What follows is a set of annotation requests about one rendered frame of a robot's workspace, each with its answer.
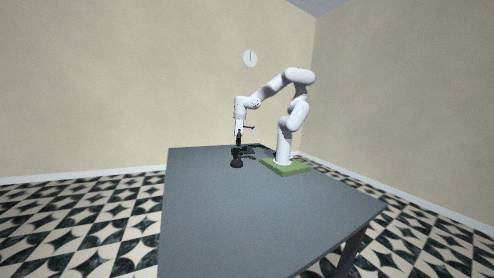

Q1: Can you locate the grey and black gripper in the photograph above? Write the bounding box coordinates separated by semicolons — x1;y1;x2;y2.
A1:
234;118;246;147

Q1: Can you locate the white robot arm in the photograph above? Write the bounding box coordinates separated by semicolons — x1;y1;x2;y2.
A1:
234;68;315;166

